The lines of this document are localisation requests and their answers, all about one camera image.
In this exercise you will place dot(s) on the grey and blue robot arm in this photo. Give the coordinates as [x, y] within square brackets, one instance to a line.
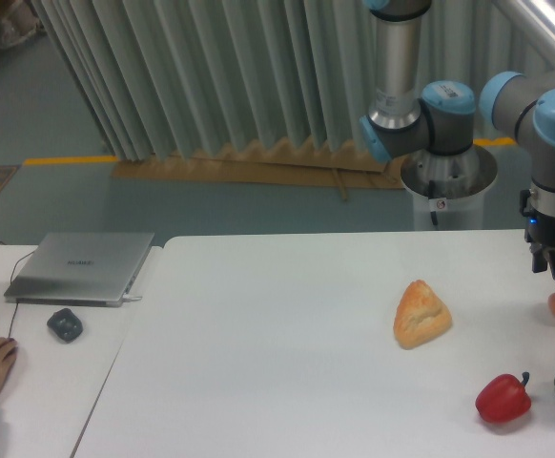
[436, 124]

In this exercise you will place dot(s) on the triangular bread pastry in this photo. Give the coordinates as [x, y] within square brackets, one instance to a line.
[421, 316]

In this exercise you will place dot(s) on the red bell pepper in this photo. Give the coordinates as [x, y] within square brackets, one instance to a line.
[504, 399]

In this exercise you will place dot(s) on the brown cardboard sheet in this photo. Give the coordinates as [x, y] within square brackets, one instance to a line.
[282, 164]

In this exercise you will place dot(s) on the grey pleated curtain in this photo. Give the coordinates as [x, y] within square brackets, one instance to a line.
[166, 77]

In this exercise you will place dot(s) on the silver closed laptop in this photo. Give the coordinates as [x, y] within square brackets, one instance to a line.
[81, 268]

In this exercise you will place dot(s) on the black computer mouse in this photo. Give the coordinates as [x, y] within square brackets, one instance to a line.
[65, 325]

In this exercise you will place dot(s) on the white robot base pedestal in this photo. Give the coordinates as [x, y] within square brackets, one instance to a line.
[448, 191]

